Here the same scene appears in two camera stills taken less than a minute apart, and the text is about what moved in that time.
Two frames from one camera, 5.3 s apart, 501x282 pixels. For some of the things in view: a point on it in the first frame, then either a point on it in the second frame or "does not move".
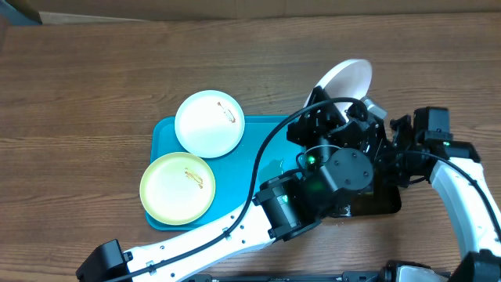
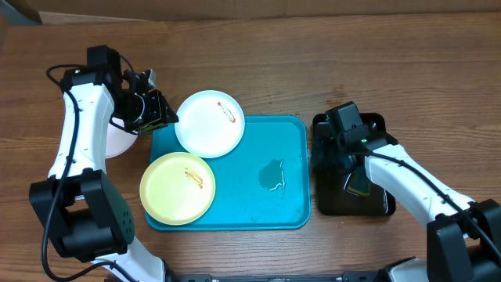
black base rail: x=347 y=276 does not move
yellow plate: x=177 y=188 does not move
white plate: x=351 y=79 -> x=118 y=140
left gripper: x=310 y=125 -> x=160 y=120
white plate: x=210 y=124 does not move
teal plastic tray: x=232 y=173 does not move
